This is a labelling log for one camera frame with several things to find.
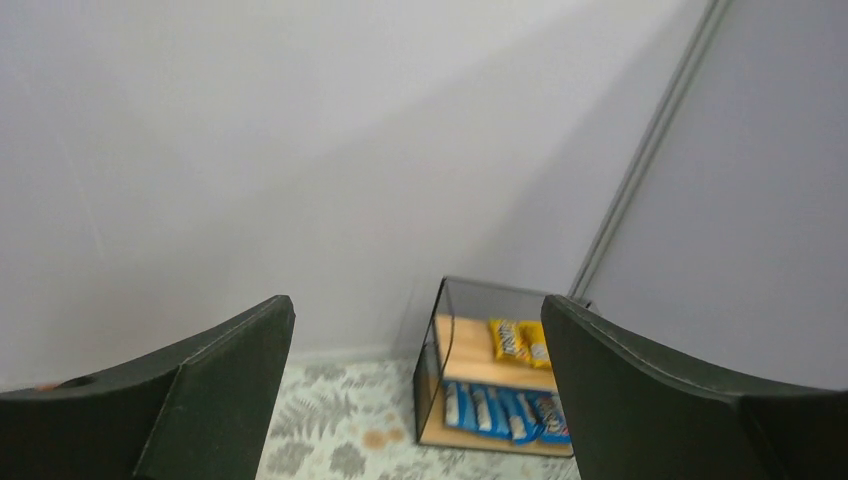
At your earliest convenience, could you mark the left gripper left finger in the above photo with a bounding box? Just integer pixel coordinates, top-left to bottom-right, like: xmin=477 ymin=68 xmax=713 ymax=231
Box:
xmin=1 ymin=295 xmax=296 ymax=479

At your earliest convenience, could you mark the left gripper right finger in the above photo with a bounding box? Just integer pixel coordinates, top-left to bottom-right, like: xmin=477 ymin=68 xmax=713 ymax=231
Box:
xmin=541 ymin=295 xmax=847 ymax=479

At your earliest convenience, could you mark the blue m&m candy bag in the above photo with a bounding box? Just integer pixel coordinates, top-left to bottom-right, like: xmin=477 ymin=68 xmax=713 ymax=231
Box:
xmin=528 ymin=392 xmax=571 ymax=445

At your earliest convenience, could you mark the blue candy bag long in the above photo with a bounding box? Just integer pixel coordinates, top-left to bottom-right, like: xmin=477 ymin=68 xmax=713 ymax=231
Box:
xmin=497 ymin=389 xmax=542 ymax=445

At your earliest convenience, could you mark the yellow m&m bag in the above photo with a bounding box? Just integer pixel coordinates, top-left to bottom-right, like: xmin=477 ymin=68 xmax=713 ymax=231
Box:
xmin=519 ymin=321 xmax=552 ymax=370
xmin=489 ymin=319 xmax=530 ymax=365

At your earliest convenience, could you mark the blue candy bag top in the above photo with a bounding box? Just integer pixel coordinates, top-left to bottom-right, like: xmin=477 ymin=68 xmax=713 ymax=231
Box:
xmin=444 ymin=381 xmax=477 ymax=431

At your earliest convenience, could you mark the floral table mat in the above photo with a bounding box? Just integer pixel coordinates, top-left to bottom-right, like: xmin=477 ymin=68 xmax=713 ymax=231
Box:
xmin=256 ymin=358 xmax=580 ymax=480

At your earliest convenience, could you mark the wire and wood shelf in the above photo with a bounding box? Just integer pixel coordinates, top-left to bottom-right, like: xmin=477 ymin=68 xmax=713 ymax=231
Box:
xmin=411 ymin=276 xmax=598 ymax=460

